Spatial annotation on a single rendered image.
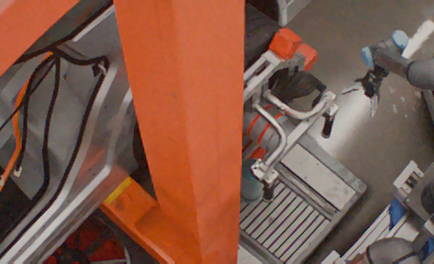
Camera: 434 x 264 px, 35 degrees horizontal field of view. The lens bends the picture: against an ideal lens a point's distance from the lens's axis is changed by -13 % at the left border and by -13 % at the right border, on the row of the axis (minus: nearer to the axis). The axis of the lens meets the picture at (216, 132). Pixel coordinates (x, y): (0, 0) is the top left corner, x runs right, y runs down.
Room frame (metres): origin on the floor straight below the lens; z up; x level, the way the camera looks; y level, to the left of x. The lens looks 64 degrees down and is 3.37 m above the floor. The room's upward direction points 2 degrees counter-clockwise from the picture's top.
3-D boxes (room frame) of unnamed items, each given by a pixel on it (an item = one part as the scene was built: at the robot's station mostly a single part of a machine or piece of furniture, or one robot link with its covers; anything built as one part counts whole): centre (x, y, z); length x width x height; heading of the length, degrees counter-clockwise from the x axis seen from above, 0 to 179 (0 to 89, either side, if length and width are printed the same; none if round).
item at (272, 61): (1.28, -0.13, 0.85); 0.54 x 0.07 x 0.54; 136
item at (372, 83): (1.39, -0.62, 0.91); 0.12 x 0.08 x 0.09; 139
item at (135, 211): (0.98, 0.30, 0.69); 0.52 x 0.17 x 0.35; 46
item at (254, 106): (1.12, -0.14, 1.03); 0.19 x 0.18 x 0.11; 46
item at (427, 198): (0.90, -0.85, 0.87); 0.15 x 0.15 x 0.10
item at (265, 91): (1.26, -0.28, 1.03); 0.19 x 0.18 x 0.11; 46
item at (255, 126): (1.23, -0.18, 0.85); 0.21 x 0.14 x 0.14; 46
